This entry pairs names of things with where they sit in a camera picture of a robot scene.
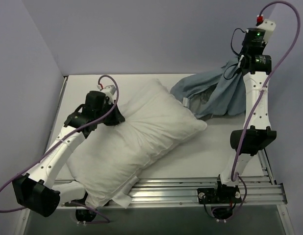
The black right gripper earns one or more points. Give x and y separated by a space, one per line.
243 60

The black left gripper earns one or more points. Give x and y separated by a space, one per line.
114 117

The white pillow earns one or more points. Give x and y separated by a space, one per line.
109 161

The blue pillowcase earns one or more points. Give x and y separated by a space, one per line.
217 92

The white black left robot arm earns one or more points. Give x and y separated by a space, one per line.
35 188

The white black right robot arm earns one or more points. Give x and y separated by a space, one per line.
256 133

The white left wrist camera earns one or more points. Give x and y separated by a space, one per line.
109 91

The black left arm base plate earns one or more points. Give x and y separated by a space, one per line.
75 203

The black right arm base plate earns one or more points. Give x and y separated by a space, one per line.
225 195

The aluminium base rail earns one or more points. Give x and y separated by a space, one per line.
175 192

